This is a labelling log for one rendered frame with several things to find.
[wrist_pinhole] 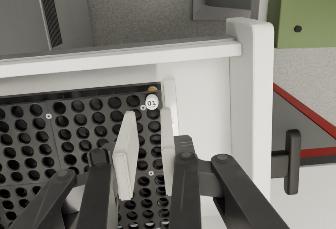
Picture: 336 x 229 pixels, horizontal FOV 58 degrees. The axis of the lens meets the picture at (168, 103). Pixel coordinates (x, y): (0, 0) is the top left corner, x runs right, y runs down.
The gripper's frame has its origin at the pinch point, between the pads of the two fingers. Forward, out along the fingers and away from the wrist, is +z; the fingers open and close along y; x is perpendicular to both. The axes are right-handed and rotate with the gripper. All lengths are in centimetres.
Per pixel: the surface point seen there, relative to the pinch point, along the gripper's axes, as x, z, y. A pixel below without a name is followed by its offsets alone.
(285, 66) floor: -20, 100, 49
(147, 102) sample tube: 0.4, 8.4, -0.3
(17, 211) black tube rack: -11.0, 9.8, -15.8
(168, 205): -12.0, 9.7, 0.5
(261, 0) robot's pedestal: 8.0, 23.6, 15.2
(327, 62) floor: -20, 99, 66
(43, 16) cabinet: 8, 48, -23
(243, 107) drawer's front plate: -1.7, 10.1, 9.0
